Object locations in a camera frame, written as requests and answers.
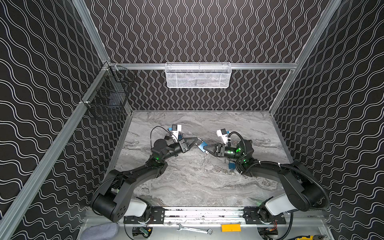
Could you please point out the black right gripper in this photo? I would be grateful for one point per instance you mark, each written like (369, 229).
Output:
(221, 150)

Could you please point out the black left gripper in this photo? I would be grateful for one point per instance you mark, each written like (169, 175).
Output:
(183, 145)

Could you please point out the blue padlock front large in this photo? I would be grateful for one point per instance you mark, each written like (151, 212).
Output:
(201, 146)

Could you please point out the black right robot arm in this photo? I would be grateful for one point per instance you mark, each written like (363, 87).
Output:
(301, 190)

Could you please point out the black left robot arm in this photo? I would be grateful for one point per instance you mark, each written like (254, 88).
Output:
(113, 197)

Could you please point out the yellow block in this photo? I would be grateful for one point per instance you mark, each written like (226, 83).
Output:
(229, 228)

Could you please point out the silver combination wrench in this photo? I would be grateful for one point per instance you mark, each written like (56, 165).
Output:
(196, 230)

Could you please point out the aluminium back crossbar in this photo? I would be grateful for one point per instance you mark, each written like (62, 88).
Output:
(233, 66)

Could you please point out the grey cloth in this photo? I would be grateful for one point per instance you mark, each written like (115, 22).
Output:
(100, 232)

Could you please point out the yellow black tool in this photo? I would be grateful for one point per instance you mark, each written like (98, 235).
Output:
(310, 237)

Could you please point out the aluminium left side bar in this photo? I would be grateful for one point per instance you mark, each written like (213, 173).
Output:
(20, 205)

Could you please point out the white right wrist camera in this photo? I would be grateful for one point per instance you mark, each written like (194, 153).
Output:
(223, 134)

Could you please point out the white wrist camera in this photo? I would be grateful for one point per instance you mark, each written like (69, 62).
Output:
(223, 134)
(175, 132)

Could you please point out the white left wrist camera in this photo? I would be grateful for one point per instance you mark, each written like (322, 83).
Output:
(175, 132)

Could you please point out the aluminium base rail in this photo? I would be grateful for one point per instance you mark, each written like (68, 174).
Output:
(210, 216)

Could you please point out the white wire mesh basket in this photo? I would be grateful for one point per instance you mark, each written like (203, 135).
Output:
(198, 78)

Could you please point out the black wire mesh basket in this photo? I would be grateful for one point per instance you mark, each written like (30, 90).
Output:
(108, 101)

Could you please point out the aluminium corner frame post left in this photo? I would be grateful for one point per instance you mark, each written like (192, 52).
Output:
(91, 29)

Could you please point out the aluminium corner frame post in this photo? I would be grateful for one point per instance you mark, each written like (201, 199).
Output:
(91, 29)
(315, 35)

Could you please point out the aluminium corner frame post right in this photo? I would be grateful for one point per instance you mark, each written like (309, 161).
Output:
(315, 35)

